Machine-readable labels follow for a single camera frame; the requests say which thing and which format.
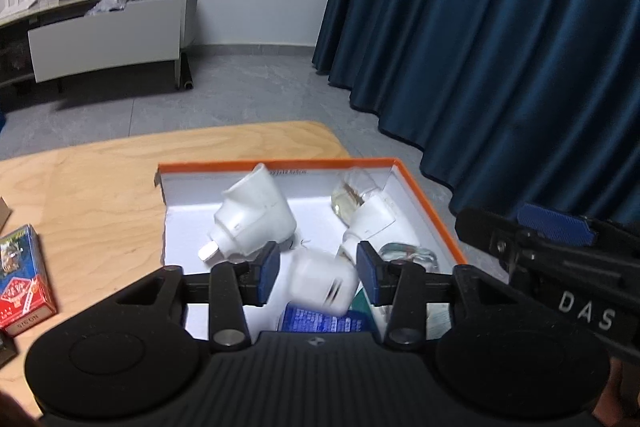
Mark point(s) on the orange cardboard box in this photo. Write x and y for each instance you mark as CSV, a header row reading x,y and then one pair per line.
x,y
190,217

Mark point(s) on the white plug adapter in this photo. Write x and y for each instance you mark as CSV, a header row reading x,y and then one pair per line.
x,y
255,212

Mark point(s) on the small white adapter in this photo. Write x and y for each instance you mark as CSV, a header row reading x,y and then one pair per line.
x,y
320,279

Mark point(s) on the blue curtain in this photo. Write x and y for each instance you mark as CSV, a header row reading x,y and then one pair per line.
x,y
475,32

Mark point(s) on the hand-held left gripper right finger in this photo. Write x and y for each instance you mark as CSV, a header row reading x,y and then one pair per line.
x,y
366,272

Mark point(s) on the teal box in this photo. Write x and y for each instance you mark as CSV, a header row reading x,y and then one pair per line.
x,y
361,303

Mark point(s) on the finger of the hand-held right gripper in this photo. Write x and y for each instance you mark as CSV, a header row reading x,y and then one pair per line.
x,y
482,229
557,223

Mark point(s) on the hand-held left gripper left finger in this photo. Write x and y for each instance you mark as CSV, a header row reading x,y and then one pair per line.
x,y
268,273

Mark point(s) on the clear bottle with white plug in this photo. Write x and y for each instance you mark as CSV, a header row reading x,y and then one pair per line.
x,y
362,212

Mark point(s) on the white tv cabinet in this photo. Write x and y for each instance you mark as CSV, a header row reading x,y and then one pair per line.
x,y
105,37

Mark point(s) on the black roll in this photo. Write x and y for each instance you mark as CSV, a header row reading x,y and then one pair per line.
x,y
187,72

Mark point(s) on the red playing card box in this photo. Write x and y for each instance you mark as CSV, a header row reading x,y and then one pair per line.
x,y
20,282

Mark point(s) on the blue wipes packet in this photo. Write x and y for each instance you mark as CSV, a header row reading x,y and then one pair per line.
x,y
310,319

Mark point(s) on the clear glass bulb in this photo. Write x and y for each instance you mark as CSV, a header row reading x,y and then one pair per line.
x,y
407,254

